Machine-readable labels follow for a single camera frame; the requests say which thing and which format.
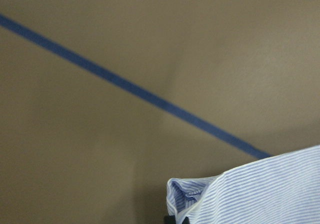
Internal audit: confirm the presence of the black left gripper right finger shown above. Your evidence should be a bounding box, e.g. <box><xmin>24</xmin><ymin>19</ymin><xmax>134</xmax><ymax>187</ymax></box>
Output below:
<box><xmin>182</xmin><ymin>216</ymin><xmax>190</xmax><ymax>224</ymax></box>

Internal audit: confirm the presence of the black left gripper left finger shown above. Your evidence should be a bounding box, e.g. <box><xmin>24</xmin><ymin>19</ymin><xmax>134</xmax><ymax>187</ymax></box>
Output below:
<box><xmin>163</xmin><ymin>215</ymin><xmax>176</xmax><ymax>224</ymax></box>

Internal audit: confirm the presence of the blue striped button shirt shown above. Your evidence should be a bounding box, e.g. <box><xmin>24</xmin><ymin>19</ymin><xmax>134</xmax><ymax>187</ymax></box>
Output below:
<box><xmin>166</xmin><ymin>145</ymin><xmax>320</xmax><ymax>224</ymax></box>

